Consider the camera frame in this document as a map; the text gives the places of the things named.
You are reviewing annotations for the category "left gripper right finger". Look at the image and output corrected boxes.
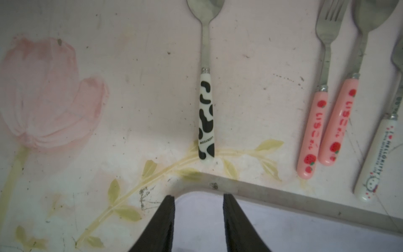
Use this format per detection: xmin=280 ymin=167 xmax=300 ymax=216
xmin=223 ymin=194 xmax=271 ymax=252

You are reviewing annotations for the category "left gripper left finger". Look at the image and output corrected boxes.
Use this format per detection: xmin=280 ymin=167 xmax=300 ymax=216
xmin=129 ymin=195 xmax=175 ymax=252

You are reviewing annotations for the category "white hello kitty fork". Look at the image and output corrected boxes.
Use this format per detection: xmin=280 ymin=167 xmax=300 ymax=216
xmin=353 ymin=37 xmax=403 ymax=202

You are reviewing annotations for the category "cow pattern handle spoon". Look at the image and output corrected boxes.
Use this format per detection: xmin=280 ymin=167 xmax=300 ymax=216
xmin=187 ymin=0 xmax=224 ymax=162

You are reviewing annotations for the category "pink strawberry handle fork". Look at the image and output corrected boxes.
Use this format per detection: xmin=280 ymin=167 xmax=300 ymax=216
xmin=297 ymin=0 xmax=349 ymax=180

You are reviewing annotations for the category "pink strawberry handle spoon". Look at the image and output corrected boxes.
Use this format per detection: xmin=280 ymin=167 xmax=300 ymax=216
xmin=318 ymin=0 xmax=399 ymax=166

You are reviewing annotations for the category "lavender plastic tray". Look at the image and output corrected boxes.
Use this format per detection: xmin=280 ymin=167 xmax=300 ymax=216
xmin=169 ymin=174 xmax=403 ymax=252

